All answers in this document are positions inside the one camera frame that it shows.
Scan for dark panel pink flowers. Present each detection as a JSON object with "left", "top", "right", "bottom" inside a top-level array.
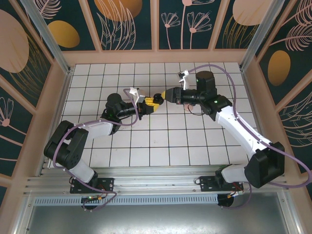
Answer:
[{"left": 158, "top": 0, "right": 221, "bottom": 51}]

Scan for dark panel cream disc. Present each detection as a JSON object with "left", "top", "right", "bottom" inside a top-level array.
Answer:
[{"left": 214, "top": 0, "right": 263, "bottom": 49}]

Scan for dark panel gold oval feather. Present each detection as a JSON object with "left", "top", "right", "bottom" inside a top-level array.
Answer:
[{"left": 255, "top": 0, "right": 312, "bottom": 105}]

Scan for dark panel gold disc feathers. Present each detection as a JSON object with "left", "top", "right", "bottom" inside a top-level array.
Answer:
[{"left": 87, "top": 0, "right": 156, "bottom": 51}]

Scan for dark panel small gold oval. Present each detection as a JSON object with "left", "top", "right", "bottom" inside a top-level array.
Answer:
[{"left": 29, "top": 0, "right": 99, "bottom": 52}]

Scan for dark panel pink leaf outlines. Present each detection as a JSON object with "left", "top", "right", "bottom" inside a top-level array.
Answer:
[{"left": 277, "top": 92, "right": 312, "bottom": 171}]

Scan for black electronics module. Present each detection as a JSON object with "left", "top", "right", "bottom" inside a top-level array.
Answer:
[{"left": 81, "top": 195, "right": 103, "bottom": 212}]

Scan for dark panel single pink flower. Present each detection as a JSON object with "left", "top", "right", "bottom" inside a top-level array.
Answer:
[{"left": 0, "top": 80, "right": 35, "bottom": 176}]

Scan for grey sheet metal panel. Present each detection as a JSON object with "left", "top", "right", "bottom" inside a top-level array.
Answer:
[{"left": 24, "top": 204, "right": 295, "bottom": 234}]

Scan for dark panel large cream oval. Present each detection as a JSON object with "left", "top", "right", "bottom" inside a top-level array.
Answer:
[{"left": 0, "top": 0, "right": 53, "bottom": 108}]

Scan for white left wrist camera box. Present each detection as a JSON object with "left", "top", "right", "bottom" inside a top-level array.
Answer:
[{"left": 129, "top": 87, "right": 147, "bottom": 104}]

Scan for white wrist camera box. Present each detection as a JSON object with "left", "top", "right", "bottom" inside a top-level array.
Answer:
[
  {"left": 129, "top": 87, "right": 147, "bottom": 104},
  {"left": 177, "top": 70, "right": 191, "bottom": 90}
]

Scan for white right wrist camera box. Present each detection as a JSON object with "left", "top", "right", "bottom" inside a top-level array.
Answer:
[{"left": 177, "top": 70, "right": 191, "bottom": 90}]

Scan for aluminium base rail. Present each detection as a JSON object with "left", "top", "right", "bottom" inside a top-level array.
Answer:
[{"left": 23, "top": 167, "right": 290, "bottom": 195}]

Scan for aluminium frame post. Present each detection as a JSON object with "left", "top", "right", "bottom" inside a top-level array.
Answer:
[
  {"left": 238, "top": 0, "right": 293, "bottom": 71},
  {"left": 19, "top": 0, "right": 74, "bottom": 75}
]

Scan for slotted grey cable duct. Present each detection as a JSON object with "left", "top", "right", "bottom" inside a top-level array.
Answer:
[{"left": 33, "top": 195, "right": 219, "bottom": 206}]

